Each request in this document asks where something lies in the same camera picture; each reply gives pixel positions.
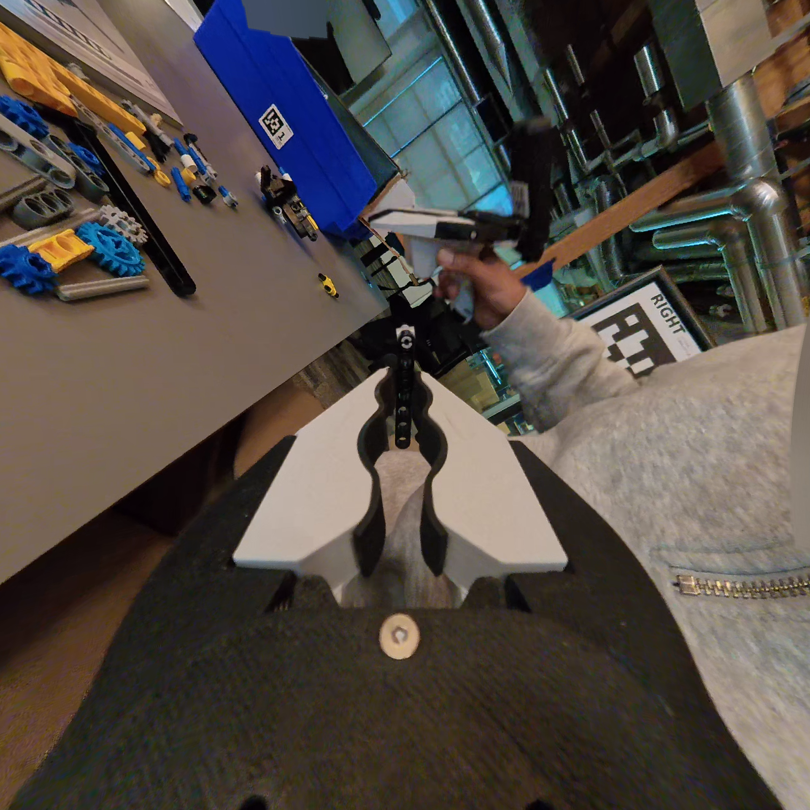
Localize person's right forearm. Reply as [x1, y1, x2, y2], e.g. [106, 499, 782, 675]
[483, 288, 638, 435]

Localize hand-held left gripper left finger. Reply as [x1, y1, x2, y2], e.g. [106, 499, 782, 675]
[233, 367, 388, 610]

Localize long grey lego beam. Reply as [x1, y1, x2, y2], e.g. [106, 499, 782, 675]
[0, 114, 78, 189]

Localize person's right hand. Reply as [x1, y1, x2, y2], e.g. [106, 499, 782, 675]
[435, 247, 530, 331]

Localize small dark blue lego gear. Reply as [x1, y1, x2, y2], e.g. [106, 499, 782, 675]
[0, 95, 51, 138]

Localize silver ventilation ducts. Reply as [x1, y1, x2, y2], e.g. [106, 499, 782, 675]
[424, 0, 810, 333]

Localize long black lego beam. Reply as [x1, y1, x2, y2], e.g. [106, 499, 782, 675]
[71, 119, 197, 298]

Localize yellow lego connector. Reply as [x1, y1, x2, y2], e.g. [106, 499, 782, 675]
[28, 228, 96, 273]

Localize wooden beam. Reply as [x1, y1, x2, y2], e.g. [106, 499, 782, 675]
[518, 142, 726, 281]

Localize blue plastic bin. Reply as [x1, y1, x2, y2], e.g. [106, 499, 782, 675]
[193, 0, 378, 243]

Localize cardboard box with white flap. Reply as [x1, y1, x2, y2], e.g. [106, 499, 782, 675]
[359, 170, 420, 289]

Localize person's grey zip hoodie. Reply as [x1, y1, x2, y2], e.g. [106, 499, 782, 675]
[509, 323, 810, 810]

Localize yellow lego panels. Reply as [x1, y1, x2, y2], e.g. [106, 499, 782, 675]
[0, 22, 148, 138]

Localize small black lego assembly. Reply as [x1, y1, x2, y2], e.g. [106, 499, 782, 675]
[256, 165, 320, 243]

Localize short grey lego beam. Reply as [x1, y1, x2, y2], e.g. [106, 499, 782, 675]
[11, 188, 76, 231]

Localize large light blue lego gear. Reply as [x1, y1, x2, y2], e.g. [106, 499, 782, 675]
[76, 221, 146, 277]

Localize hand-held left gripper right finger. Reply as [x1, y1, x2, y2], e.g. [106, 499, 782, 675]
[414, 367, 569, 607]

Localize framed black-white marker sign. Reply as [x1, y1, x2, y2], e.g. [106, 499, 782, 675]
[571, 266, 717, 382]

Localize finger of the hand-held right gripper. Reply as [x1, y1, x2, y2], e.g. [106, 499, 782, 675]
[367, 218, 474, 245]
[372, 208, 466, 224]

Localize small grey lego gear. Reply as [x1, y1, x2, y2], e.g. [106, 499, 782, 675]
[99, 205, 148, 248]

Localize grey lego axle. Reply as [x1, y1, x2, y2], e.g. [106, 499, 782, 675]
[56, 275, 151, 302]

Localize lego instruction booklet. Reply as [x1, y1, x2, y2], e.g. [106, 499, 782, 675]
[0, 0, 186, 125]

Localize short black lego beam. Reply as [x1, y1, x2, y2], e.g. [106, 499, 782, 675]
[392, 323, 420, 451]

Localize cluster of small lego pins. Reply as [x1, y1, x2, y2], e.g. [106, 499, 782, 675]
[108, 114, 240, 210]

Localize dark blue double lego gear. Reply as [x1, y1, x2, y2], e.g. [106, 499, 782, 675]
[0, 243, 59, 296]

